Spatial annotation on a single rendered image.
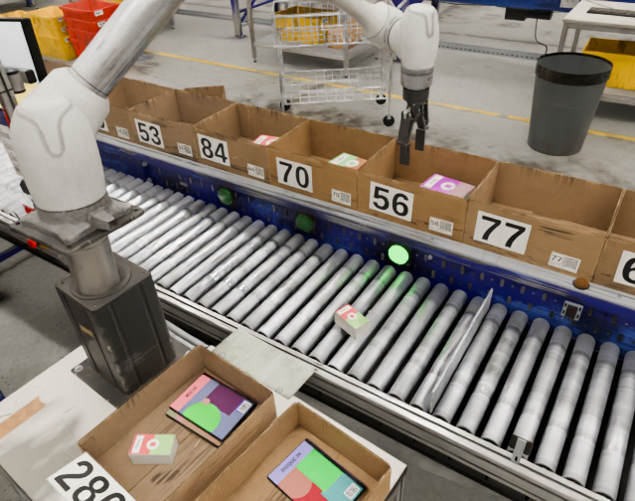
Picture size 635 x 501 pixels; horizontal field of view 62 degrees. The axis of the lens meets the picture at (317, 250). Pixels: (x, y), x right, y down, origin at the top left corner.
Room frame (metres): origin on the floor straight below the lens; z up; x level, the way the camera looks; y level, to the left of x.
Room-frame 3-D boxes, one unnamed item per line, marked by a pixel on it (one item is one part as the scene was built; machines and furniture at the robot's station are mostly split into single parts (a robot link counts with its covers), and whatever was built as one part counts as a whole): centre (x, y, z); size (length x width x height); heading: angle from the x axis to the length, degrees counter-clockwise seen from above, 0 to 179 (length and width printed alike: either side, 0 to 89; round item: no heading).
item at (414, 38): (1.47, -0.30, 1.51); 0.13 x 0.11 x 0.16; 22
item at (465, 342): (1.03, -0.41, 0.76); 0.46 x 0.01 x 0.09; 145
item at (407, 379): (1.08, -0.33, 0.72); 0.52 x 0.05 x 0.05; 145
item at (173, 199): (1.83, 0.74, 0.72); 0.52 x 0.05 x 0.05; 145
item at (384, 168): (1.59, -0.40, 0.96); 0.39 x 0.29 x 0.17; 55
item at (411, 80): (1.46, -0.31, 1.40); 0.09 x 0.09 x 0.06
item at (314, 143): (1.82, -0.08, 0.96); 0.39 x 0.29 x 0.17; 55
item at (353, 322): (1.14, -0.09, 0.77); 0.10 x 0.06 x 0.05; 37
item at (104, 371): (1.04, 0.55, 0.91); 0.26 x 0.26 x 0.33; 51
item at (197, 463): (0.78, 0.36, 0.80); 0.38 x 0.28 x 0.10; 140
